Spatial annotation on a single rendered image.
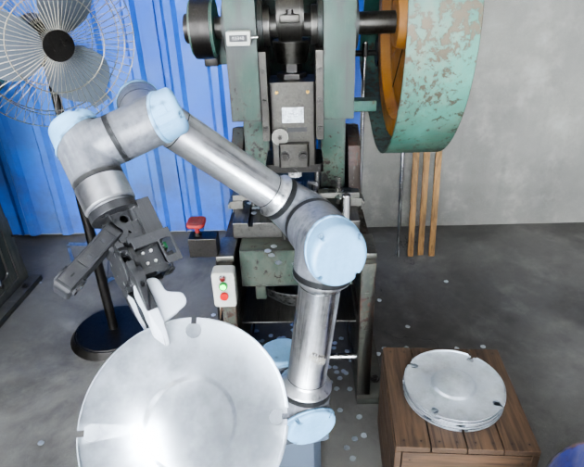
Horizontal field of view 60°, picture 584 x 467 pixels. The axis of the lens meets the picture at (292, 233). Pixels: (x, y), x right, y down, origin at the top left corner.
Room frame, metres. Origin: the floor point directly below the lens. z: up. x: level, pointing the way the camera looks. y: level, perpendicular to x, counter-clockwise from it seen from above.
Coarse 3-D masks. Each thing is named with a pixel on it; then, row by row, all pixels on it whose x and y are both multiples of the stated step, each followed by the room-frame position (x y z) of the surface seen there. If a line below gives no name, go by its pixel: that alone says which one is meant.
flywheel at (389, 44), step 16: (384, 0) 2.01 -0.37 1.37; (400, 0) 1.67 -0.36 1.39; (400, 16) 1.64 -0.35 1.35; (400, 32) 1.64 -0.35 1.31; (384, 48) 1.99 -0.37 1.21; (400, 48) 1.69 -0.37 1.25; (384, 64) 1.96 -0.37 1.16; (400, 64) 1.75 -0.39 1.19; (384, 80) 1.92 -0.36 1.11; (400, 80) 1.73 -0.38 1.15; (384, 96) 1.85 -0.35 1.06; (384, 112) 1.83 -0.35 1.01
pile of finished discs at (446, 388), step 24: (432, 360) 1.20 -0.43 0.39; (456, 360) 1.20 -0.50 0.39; (480, 360) 1.19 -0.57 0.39; (408, 384) 1.11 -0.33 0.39; (432, 384) 1.10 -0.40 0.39; (456, 384) 1.10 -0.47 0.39; (480, 384) 1.10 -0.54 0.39; (432, 408) 1.02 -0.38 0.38; (456, 408) 1.01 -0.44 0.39; (480, 408) 1.01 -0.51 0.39
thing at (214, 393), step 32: (128, 352) 0.52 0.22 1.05; (160, 352) 0.54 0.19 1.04; (192, 352) 0.55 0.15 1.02; (224, 352) 0.56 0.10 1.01; (256, 352) 0.58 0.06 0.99; (96, 384) 0.49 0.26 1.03; (128, 384) 0.50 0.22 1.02; (160, 384) 0.51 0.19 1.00; (192, 384) 0.52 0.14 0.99; (224, 384) 0.54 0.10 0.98; (256, 384) 0.55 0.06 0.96; (96, 416) 0.46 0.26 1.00; (128, 416) 0.47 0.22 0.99; (160, 416) 0.48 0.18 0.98; (192, 416) 0.49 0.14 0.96; (224, 416) 0.50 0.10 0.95; (256, 416) 0.52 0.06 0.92; (96, 448) 0.44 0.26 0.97; (128, 448) 0.45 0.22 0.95; (160, 448) 0.46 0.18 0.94; (192, 448) 0.47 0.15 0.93; (224, 448) 0.48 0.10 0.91; (256, 448) 0.49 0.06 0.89
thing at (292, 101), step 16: (272, 80) 1.69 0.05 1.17; (288, 80) 1.68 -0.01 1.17; (304, 80) 1.67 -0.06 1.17; (272, 96) 1.64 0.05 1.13; (288, 96) 1.64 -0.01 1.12; (304, 96) 1.64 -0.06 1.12; (272, 112) 1.64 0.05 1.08; (288, 112) 1.64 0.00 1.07; (304, 112) 1.64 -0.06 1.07; (272, 128) 1.64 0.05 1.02; (288, 128) 1.64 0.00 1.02; (304, 128) 1.64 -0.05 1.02; (272, 144) 1.65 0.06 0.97; (288, 144) 1.62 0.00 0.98; (304, 144) 1.61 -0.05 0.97; (288, 160) 1.61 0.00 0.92; (304, 160) 1.61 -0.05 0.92
